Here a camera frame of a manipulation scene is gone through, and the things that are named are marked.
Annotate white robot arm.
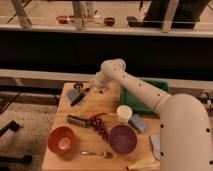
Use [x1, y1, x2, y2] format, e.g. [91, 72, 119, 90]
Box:
[93, 59, 213, 171]

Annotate white paper cup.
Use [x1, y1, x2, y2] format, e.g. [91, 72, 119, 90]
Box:
[117, 105, 133, 124]

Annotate green plastic tray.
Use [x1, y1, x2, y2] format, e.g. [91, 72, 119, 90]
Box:
[120, 80, 169, 117]

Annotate bunch of dark grapes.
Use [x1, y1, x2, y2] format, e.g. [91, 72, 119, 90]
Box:
[91, 117, 108, 141]

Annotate blue rectangular block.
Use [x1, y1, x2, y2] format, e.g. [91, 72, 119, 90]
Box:
[130, 114, 147, 133]

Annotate dark red bowl background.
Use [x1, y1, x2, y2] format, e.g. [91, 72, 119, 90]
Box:
[104, 17, 115, 26]

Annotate red-orange bowl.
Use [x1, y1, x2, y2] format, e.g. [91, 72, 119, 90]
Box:
[48, 126, 75, 154]

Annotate red bowl in background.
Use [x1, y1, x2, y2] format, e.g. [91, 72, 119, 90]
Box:
[56, 15, 68, 24]

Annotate silver fork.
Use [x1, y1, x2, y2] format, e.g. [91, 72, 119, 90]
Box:
[80, 151, 113, 158]

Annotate grey-blue cloth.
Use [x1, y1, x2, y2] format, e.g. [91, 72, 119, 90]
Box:
[150, 134, 160, 159]

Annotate yellow banana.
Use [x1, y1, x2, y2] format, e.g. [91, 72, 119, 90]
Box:
[127, 157, 159, 171]

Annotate orange-handled pruning shears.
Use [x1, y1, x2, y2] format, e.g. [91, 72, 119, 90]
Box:
[67, 113, 103, 128]

